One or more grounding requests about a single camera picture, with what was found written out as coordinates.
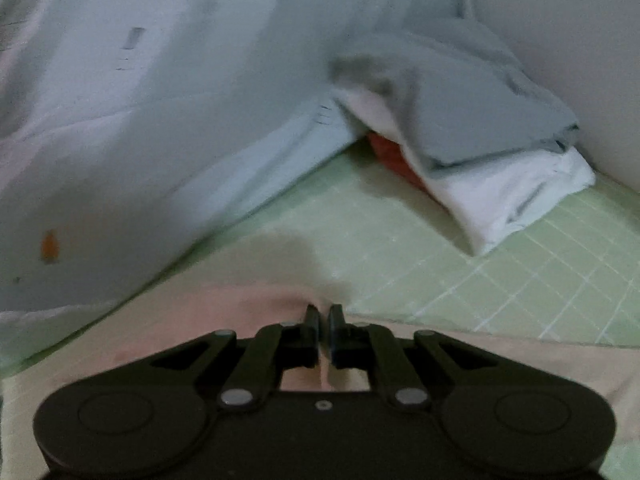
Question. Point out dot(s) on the green grid bed sheet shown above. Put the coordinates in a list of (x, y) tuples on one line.
[(400, 240)]

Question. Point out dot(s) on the white folded garment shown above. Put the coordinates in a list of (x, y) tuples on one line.
[(500, 200)]

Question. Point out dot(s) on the beige pants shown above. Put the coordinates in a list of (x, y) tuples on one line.
[(150, 320)]

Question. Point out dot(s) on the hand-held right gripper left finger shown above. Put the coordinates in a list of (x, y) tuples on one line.
[(312, 332)]

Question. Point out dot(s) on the grey folded garment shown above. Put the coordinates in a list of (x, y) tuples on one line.
[(450, 110)]

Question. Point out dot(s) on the orange cloth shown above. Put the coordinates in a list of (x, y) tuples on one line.
[(395, 157)]

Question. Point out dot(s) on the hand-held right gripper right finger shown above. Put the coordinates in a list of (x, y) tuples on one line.
[(336, 332)]

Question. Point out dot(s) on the light blue carrot print quilt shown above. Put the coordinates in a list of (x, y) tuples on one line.
[(150, 135)]

